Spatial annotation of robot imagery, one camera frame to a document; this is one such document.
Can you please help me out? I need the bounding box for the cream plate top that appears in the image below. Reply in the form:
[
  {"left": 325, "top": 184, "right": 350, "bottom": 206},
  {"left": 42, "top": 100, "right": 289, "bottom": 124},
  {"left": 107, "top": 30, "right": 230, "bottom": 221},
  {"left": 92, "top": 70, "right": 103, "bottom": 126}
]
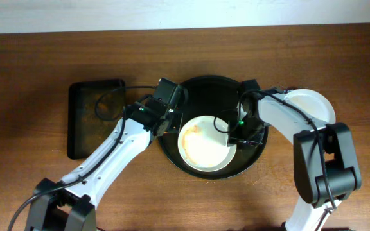
[{"left": 177, "top": 115, "right": 237, "bottom": 173}]

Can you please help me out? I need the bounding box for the grey plate bottom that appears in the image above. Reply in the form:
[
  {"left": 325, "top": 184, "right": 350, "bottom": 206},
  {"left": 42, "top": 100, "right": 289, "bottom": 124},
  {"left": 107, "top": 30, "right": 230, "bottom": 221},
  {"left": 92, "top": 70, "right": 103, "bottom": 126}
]
[{"left": 285, "top": 89, "right": 336, "bottom": 124}]

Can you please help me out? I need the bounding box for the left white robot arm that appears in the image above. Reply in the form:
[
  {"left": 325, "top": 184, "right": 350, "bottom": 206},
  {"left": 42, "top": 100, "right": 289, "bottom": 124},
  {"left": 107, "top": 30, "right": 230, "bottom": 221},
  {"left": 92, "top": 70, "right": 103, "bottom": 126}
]
[{"left": 24, "top": 99, "right": 182, "bottom": 230}]

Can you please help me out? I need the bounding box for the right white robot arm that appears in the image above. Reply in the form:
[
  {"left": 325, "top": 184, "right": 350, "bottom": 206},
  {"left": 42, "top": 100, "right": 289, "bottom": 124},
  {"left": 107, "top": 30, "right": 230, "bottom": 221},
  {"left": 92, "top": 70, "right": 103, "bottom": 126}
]
[{"left": 228, "top": 80, "right": 362, "bottom": 230}]

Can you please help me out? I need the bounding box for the black round tray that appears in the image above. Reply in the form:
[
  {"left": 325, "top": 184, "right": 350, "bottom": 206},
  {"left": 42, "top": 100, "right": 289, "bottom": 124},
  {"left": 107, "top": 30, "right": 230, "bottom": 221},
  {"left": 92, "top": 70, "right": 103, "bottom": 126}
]
[{"left": 158, "top": 75, "right": 269, "bottom": 180}]

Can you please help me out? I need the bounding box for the black rectangular tray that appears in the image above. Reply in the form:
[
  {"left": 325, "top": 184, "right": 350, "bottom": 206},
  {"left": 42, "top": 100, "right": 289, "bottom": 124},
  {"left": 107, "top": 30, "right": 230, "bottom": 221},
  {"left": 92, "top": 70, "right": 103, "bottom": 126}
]
[{"left": 67, "top": 79, "right": 125, "bottom": 160}]

